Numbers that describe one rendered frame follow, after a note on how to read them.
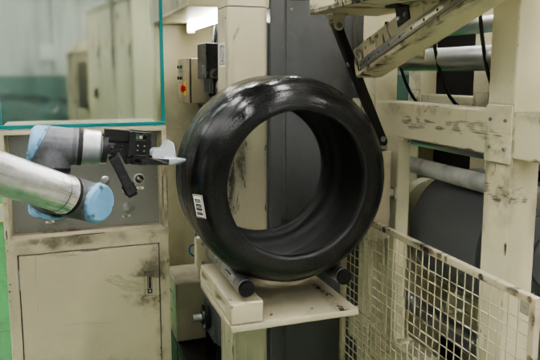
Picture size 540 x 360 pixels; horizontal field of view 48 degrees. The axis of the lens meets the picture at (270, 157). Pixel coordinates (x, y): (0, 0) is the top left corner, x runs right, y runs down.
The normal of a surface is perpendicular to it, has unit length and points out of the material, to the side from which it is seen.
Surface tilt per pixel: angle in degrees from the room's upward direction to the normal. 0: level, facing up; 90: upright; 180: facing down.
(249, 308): 90
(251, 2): 90
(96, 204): 93
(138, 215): 90
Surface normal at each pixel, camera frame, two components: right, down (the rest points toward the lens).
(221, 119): -0.31, -0.36
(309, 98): 0.34, -0.05
